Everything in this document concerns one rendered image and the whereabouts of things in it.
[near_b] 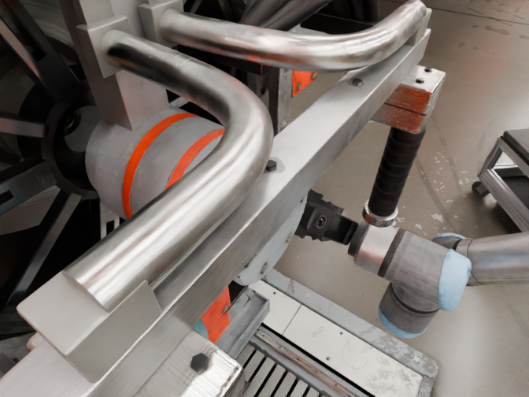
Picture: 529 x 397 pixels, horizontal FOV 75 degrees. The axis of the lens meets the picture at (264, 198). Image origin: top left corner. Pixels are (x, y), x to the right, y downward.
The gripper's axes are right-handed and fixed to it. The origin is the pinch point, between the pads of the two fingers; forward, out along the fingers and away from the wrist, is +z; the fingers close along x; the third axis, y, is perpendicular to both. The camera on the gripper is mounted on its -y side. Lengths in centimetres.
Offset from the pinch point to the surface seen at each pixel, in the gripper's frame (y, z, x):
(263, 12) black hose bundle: -35.0, -8.5, 17.1
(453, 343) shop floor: 67, -51, -23
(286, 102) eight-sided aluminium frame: -9.7, -1.5, 15.8
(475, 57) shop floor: 233, -12, 144
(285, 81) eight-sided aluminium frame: -13.1, -1.5, 18.0
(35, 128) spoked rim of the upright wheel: -39.0, 9.0, -0.9
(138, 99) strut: -37.4, -1.0, 5.9
